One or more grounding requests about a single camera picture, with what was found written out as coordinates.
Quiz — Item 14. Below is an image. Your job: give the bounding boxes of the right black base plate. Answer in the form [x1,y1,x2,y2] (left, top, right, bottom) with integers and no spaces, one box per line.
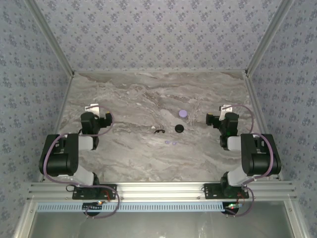
[203,182,250,200]

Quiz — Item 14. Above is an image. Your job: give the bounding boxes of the aluminium rear rail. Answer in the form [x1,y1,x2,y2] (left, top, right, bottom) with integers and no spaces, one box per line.
[73,70,247,74]

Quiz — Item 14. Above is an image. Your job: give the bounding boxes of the left aluminium corner post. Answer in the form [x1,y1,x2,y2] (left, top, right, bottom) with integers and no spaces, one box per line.
[24,0,75,76]

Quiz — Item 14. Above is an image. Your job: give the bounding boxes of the black circuit board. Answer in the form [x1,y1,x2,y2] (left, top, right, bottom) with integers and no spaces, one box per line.
[222,202,243,214]
[82,202,103,212]

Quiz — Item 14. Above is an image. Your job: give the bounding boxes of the aluminium frame leg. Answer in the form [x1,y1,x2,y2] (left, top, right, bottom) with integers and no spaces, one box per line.
[13,200,38,238]
[283,199,309,238]

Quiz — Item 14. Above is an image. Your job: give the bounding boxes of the right aluminium corner post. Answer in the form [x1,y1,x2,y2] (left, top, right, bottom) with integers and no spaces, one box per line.
[244,0,295,75]

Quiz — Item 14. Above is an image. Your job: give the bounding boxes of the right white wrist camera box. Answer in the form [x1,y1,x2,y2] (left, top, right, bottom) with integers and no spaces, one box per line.
[218,104,235,119]

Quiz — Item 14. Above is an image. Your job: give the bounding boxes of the left aluminium frame leg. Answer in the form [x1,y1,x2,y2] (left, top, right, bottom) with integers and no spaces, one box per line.
[13,200,38,238]

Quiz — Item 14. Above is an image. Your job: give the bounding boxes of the aluminium corner post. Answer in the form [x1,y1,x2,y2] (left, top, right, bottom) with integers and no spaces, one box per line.
[24,0,75,76]
[244,0,295,75]

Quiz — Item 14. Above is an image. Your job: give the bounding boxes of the aluminium side rail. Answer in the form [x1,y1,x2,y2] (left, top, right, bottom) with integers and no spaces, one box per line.
[38,73,75,183]
[244,71,284,181]

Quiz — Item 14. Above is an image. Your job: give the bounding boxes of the left black circuit board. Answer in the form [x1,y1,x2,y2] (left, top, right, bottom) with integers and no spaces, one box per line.
[82,202,103,212]

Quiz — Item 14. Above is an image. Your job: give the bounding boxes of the slotted grey cable duct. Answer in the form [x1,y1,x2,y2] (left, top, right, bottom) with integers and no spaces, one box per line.
[36,202,226,213]

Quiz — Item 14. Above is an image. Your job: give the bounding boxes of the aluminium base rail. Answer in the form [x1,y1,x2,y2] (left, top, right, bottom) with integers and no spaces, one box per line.
[26,181,297,201]

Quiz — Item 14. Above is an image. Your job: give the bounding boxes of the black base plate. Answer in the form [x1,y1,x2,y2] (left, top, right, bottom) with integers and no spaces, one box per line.
[203,182,250,200]
[72,184,118,200]

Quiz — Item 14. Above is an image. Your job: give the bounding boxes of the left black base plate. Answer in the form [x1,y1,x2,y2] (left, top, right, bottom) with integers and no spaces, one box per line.
[72,184,118,200]

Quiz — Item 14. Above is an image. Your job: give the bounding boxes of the right black circuit board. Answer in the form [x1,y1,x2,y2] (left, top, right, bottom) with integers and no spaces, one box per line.
[222,202,243,214]

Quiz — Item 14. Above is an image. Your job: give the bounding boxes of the grey metal panel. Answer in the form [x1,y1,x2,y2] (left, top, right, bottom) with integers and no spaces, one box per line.
[31,201,297,238]

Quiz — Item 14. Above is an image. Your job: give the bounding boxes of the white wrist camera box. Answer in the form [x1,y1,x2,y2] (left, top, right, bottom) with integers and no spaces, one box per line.
[85,103,100,116]
[218,104,235,119]

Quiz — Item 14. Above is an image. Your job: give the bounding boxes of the right aluminium side rail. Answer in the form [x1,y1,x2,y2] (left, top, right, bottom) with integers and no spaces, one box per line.
[244,71,284,181]

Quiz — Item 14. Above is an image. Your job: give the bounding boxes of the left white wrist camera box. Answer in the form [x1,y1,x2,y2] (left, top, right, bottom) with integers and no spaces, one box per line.
[85,103,100,116]

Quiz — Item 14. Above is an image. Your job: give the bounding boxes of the right aluminium frame leg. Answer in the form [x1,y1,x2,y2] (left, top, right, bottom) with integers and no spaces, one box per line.
[283,199,309,238]

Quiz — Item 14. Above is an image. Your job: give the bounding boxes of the left aluminium side rail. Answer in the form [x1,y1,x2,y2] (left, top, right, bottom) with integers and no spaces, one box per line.
[38,73,75,183]

